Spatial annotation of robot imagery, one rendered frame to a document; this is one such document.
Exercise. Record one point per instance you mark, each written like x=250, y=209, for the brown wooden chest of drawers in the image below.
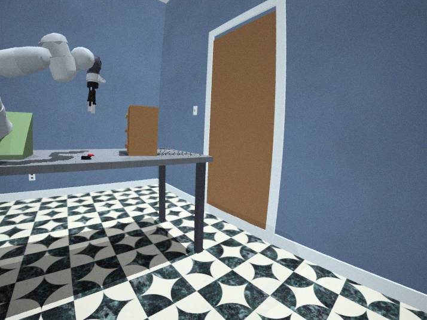
x=143, y=130

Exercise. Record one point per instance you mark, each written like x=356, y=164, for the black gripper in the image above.
x=92, y=95

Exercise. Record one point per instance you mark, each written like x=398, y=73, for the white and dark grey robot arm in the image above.
x=55, y=54

